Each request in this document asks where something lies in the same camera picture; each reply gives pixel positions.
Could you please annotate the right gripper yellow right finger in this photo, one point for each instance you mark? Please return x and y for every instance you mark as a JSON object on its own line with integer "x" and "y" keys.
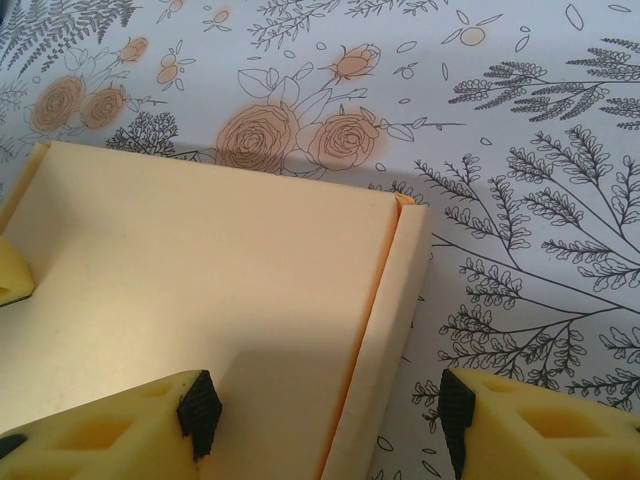
{"x": 550, "y": 440}

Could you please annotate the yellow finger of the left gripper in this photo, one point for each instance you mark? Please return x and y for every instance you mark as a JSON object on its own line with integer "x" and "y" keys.
{"x": 12, "y": 280}

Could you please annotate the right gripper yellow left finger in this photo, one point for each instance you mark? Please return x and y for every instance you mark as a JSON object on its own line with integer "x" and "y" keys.
{"x": 100, "y": 440}

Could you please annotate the orange paper box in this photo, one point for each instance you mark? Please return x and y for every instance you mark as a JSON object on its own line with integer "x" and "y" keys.
{"x": 200, "y": 275}

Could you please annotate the floral patterned table cover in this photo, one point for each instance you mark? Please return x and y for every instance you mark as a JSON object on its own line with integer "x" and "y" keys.
{"x": 500, "y": 150}

